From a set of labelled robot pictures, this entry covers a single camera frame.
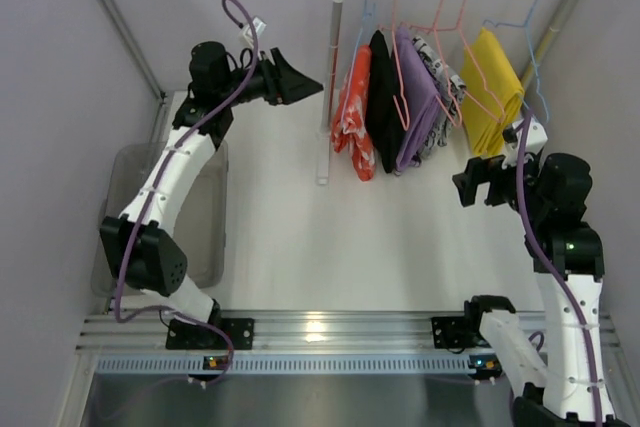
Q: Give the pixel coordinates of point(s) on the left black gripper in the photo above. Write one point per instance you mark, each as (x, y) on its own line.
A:
(273, 81)

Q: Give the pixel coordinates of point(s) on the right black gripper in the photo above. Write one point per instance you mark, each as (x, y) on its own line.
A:
(486, 181)

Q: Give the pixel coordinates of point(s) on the orange white patterned trousers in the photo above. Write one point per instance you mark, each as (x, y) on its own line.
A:
(348, 131)

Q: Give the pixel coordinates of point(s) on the light blue wire hanger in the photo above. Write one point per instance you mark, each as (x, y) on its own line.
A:
(365, 26)

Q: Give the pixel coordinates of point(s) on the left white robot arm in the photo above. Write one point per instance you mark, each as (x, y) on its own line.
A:
(138, 243)

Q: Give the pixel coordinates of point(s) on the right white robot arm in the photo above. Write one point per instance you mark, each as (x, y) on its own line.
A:
(565, 386)

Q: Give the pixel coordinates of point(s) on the pink hanger with yellow trousers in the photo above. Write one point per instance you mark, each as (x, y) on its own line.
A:
(459, 28)

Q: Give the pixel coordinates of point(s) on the yellow trousers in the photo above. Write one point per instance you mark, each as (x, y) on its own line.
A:
(484, 134)

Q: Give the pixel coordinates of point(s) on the black white patterned trousers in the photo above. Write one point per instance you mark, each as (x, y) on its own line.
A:
(451, 89)

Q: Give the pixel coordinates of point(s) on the purple trousers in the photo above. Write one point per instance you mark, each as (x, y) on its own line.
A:
(422, 98)

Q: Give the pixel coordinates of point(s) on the pink hanger with patterned trousers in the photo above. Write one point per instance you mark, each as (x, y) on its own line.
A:
(434, 30)

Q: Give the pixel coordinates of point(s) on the empty light blue hanger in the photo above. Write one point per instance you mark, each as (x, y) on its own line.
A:
(525, 27)

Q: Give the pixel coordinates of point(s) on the translucent grey plastic bin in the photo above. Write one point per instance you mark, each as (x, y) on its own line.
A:
(200, 225)

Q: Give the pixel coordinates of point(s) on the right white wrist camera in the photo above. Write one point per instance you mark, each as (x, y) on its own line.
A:
(532, 137)

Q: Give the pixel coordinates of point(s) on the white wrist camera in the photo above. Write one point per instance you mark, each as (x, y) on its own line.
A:
(532, 137)
(251, 32)

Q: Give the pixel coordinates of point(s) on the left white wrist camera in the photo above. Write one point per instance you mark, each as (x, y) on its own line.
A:
(251, 32)

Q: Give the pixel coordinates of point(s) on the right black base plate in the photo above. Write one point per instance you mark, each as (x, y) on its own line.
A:
(456, 333)

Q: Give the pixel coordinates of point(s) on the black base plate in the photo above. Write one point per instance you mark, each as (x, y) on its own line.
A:
(456, 333)
(235, 332)

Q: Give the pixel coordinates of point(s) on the slotted grey cable duct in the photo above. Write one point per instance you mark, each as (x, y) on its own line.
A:
(245, 364)

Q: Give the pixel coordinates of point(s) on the aluminium mounting rail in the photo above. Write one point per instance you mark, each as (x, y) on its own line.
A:
(306, 332)

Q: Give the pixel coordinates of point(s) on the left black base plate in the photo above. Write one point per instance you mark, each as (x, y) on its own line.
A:
(235, 332)

